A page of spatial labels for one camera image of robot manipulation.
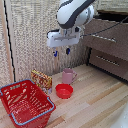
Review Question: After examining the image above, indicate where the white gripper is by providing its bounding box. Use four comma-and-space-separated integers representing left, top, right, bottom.
46, 27, 83, 58

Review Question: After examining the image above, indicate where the red bowl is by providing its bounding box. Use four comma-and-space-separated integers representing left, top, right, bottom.
55, 83, 74, 100

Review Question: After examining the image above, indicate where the red shopping basket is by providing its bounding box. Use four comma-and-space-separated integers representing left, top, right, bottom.
0, 79, 57, 128

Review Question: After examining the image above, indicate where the red yellow snack box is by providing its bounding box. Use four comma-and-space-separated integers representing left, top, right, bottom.
30, 69, 54, 95

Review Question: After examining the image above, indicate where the brown drawer cabinet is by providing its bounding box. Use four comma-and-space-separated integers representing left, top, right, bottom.
82, 9, 128, 82

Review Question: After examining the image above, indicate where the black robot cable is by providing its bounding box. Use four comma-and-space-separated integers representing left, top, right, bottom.
81, 15, 128, 38

